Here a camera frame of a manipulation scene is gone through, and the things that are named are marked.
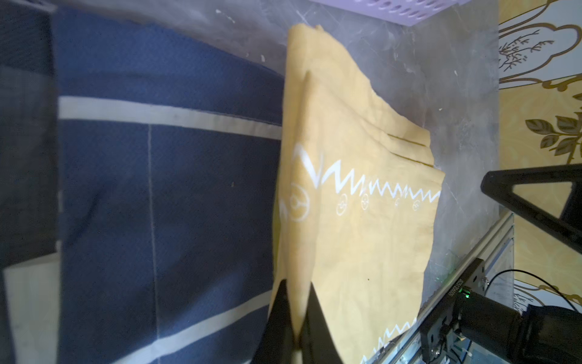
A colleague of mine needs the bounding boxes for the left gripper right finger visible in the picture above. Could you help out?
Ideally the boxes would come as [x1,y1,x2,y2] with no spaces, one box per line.
[299,285,343,364]

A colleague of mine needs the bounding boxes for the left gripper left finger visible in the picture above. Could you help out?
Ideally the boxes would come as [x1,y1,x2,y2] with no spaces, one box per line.
[251,279,295,364]

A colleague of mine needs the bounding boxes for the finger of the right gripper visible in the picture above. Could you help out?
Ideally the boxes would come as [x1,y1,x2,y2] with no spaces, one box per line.
[480,164,581,253]

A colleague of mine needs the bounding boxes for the yellow pillowcase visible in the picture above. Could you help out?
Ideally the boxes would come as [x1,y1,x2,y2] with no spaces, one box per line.
[273,24,445,363]

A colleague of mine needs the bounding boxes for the navy striped pillowcase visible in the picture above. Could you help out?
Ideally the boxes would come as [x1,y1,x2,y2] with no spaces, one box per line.
[1,2,283,363]

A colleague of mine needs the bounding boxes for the purple plastic basket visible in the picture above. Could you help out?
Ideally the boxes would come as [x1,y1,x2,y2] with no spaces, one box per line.
[314,0,470,27]

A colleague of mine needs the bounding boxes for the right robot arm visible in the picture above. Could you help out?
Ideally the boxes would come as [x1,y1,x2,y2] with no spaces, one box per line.
[419,164,581,363]

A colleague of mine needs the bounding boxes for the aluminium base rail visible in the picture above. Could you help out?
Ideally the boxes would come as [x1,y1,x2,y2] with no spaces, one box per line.
[362,211,515,363]

